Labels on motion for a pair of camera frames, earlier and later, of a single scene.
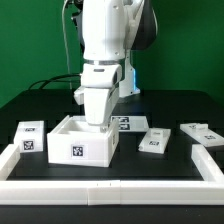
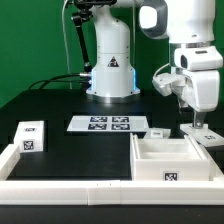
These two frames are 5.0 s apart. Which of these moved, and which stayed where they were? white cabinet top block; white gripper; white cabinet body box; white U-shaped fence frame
Moved: white cabinet body box; white gripper
Stayed: white cabinet top block; white U-shaped fence frame
